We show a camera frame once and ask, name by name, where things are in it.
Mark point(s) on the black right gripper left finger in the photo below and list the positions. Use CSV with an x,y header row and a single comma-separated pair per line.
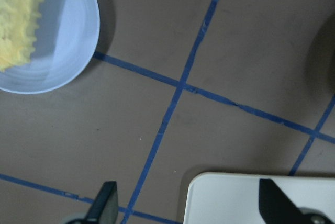
x,y
105,206

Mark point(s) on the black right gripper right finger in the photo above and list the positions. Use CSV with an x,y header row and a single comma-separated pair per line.
x,y
275,206

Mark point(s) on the light blue plate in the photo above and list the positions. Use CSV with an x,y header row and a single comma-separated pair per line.
x,y
67,37

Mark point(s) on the yellow bread slice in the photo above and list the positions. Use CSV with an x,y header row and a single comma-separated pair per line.
x,y
19,22

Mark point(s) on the white square tray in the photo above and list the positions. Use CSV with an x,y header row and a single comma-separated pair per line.
x,y
234,198

